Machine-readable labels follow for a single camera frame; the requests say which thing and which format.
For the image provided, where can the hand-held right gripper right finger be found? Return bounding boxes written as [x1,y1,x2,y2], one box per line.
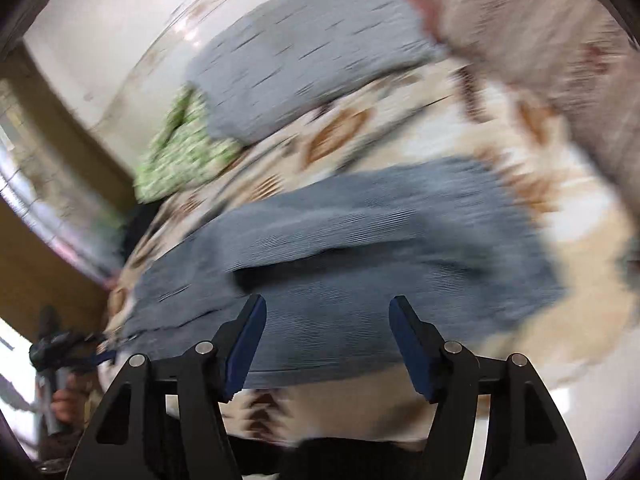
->
[389,295,588,480]

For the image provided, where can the blue denim pants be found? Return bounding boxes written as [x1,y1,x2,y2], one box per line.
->
[120,157,566,391]

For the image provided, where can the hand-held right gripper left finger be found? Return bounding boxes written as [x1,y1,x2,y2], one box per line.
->
[67,294,268,480]

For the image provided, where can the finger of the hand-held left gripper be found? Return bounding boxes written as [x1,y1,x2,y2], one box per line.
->
[82,332,120,370]

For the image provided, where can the person's left hand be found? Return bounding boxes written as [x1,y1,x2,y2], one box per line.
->
[51,385,96,428]

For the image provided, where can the grey pillow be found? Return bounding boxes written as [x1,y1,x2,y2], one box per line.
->
[187,0,448,143]

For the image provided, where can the cream leaf-print blanket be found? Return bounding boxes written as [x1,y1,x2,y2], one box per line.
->
[102,55,640,451]

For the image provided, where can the brown wooden furniture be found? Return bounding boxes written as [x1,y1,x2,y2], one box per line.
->
[0,40,133,341]

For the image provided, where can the person's left forearm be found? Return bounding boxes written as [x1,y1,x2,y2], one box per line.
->
[30,422,88,478]

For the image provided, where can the green patterned cloth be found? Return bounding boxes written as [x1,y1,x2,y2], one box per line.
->
[134,85,243,201]

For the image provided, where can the beige patterned quilt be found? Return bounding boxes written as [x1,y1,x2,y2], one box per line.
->
[415,0,640,221]

